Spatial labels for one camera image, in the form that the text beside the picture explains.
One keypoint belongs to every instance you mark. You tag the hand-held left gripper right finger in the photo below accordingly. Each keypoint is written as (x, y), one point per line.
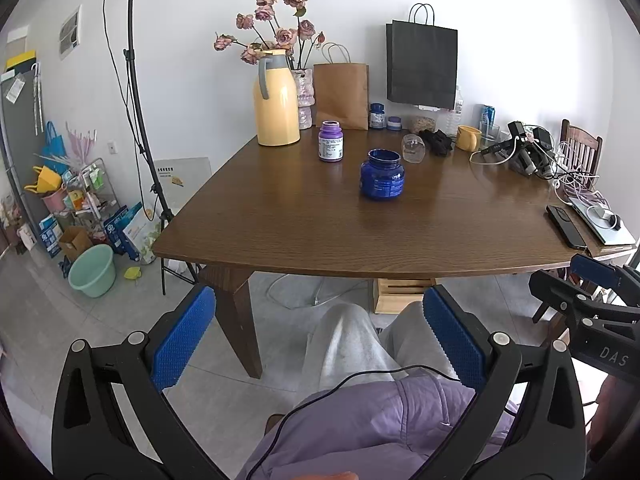
(452, 335)

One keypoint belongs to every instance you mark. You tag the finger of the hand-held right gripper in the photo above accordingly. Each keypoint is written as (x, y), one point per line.
(555, 287)
(595, 270)

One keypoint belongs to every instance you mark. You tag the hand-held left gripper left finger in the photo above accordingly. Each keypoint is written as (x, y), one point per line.
(185, 335)

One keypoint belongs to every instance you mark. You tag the silver laptop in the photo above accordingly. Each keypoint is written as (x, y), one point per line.
(595, 232)

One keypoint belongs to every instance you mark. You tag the black white charger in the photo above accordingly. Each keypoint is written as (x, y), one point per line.
(607, 219)

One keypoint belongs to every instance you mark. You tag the black phone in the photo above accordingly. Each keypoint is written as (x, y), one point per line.
(566, 225)

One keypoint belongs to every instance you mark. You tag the wooden crate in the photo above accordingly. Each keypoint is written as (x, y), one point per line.
(400, 296)

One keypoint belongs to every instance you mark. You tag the yellow paper scrap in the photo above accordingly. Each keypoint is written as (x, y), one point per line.
(132, 273)

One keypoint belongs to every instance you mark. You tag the person's grey pants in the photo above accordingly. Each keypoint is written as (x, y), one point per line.
(345, 340)

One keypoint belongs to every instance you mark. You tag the white yellow bag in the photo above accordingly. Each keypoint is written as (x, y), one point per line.
(142, 235)

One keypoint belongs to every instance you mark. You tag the green plastic basin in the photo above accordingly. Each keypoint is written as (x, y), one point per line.
(92, 272)

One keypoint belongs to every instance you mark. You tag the wooden chair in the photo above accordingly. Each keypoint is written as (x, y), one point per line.
(582, 147)

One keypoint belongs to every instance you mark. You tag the large blue white box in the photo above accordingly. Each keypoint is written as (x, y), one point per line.
(120, 227)

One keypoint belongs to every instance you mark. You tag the black devices pile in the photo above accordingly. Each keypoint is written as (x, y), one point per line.
(525, 157)

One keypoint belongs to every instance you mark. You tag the cardboard box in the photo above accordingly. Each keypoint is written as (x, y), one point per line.
(75, 242)

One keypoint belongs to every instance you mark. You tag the white board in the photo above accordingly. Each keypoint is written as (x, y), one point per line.
(182, 185)

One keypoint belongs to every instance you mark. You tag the small blue white box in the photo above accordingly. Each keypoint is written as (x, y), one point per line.
(50, 237)

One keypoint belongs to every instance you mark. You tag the clear drinking glass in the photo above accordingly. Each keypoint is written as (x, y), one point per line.
(490, 134)

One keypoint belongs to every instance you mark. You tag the yellow mug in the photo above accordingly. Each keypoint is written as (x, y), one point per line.
(469, 139)

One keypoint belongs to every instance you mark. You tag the blue jar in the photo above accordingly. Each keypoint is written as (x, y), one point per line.
(382, 176)

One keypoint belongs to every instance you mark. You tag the black cloth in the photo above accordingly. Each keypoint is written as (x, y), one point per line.
(438, 141)

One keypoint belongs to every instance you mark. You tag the pink bucket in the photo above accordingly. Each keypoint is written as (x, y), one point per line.
(54, 200)

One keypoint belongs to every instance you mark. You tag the clear water bottle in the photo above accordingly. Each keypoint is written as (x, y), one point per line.
(454, 112)

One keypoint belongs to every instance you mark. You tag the glass jar of nuts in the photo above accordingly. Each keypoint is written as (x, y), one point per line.
(425, 124)

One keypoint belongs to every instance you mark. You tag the small blue-lidded jar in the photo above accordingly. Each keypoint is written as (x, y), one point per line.
(395, 123)

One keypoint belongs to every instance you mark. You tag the purple jar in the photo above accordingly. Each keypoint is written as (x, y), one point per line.
(331, 144)

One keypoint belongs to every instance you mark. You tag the blue pill bottle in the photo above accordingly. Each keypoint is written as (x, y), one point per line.
(377, 116)

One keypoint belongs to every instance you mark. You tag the blue tote bag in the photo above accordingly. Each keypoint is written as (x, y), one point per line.
(54, 142)

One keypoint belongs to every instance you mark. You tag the yellow thermos jug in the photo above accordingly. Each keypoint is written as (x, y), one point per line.
(277, 105)

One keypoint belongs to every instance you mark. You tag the black light stand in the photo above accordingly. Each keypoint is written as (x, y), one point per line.
(136, 90)

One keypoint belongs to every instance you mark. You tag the black paper bag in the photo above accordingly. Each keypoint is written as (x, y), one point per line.
(421, 62)

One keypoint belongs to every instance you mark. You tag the brown paper bag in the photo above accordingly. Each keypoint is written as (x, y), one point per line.
(341, 97)

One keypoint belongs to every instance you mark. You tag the white pink vase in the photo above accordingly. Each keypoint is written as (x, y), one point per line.
(305, 100)

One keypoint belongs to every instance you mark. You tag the dried pink roses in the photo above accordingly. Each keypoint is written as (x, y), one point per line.
(285, 35)

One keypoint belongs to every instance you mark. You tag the wall socket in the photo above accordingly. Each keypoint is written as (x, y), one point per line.
(113, 147)

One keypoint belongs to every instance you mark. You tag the wall vent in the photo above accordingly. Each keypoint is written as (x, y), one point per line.
(70, 30)

